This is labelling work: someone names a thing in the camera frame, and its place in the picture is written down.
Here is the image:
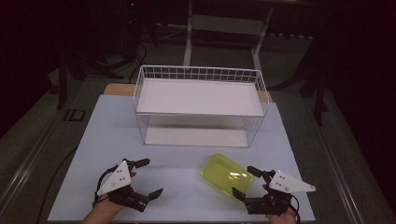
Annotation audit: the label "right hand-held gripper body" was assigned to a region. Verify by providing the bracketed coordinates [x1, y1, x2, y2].
[244, 169, 317, 217]

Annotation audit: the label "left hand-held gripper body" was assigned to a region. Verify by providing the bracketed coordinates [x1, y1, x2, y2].
[96, 159, 151, 214]

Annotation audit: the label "yellow-green translucent plastic tray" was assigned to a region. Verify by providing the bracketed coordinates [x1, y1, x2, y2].
[200, 152, 256, 201]

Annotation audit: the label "person's left hand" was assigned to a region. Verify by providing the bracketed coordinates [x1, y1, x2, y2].
[91, 195, 126, 220]

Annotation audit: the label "person's right hand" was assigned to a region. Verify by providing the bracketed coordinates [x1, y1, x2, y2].
[267, 208, 299, 224]

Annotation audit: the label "white board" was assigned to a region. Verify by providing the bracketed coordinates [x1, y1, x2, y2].
[47, 93, 316, 224]

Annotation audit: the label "black stand leg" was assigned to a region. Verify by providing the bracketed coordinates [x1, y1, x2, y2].
[312, 69, 331, 128]
[55, 50, 69, 110]

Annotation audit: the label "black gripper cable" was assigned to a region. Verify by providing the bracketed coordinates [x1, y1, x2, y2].
[289, 194, 302, 224]
[92, 165, 120, 209]

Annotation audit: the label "metal floor rail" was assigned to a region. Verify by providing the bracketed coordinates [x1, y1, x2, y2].
[0, 116, 64, 216]
[312, 122, 363, 224]

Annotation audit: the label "black floor cable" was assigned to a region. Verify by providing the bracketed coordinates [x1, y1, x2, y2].
[35, 145, 79, 224]

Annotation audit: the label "white wire shelf rack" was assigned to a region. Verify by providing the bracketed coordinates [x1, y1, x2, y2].
[133, 63, 271, 148]

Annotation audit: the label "black floor cables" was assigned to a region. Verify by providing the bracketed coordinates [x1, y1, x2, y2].
[102, 34, 150, 84]

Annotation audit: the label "white metal stand frame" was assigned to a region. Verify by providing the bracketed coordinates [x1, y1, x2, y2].
[182, 0, 276, 72]

